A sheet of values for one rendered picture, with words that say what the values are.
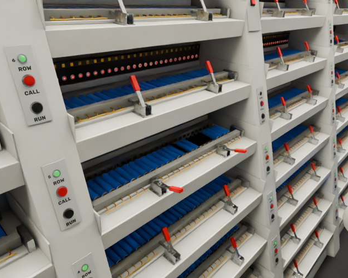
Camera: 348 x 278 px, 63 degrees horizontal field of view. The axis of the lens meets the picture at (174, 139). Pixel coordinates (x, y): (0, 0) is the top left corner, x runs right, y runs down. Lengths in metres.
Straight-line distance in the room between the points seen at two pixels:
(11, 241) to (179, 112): 0.43
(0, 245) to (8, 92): 0.27
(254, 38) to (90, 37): 0.57
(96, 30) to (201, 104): 0.33
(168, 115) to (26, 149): 0.32
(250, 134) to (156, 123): 0.43
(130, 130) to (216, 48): 0.52
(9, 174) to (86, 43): 0.26
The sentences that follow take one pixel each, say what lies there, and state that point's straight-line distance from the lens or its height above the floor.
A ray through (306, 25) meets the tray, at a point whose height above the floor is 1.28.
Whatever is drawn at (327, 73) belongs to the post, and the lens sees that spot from 1.60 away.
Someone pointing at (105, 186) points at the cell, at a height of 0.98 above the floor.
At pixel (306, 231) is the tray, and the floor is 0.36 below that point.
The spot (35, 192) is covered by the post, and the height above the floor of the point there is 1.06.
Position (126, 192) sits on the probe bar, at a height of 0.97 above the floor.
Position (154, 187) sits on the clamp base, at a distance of 0.69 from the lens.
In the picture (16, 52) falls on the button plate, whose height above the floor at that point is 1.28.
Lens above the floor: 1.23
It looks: 15 degrees down
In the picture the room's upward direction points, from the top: 10 degrees counter-clockwise
